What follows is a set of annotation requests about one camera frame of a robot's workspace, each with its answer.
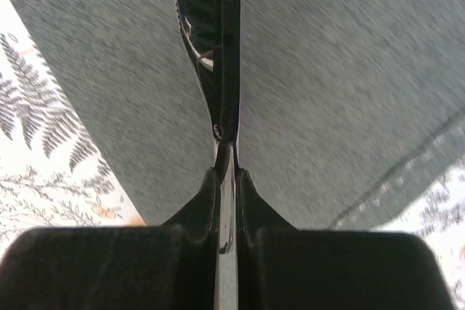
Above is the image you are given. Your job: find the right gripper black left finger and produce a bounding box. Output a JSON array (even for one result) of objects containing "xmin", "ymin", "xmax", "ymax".
[{"xmin": 1, "ymin": 170, "xmax": 220, "ymax": 309}]

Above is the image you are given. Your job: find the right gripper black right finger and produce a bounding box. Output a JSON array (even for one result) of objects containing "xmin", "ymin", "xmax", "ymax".
[{"xmin": 235, "ymin": 170, "xmax": 453, "ymax": 310}]

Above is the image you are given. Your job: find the grey cloth napkin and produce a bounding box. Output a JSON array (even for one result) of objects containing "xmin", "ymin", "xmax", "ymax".
[{"xmin": 11, "ymin": 0, "xmax": 464, "ymax": 228}]

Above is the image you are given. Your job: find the silver table knife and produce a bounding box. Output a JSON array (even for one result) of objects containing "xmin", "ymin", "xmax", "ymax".
[{"xmin": 165, "ymin": 0, "xmax": 240, "ymax": 309}]

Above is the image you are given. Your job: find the floral patterned table mat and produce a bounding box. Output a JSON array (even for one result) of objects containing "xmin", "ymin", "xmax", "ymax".
[{"xmin": 1, "ymin": 0, "xmax": 464, "ymax": 309}]

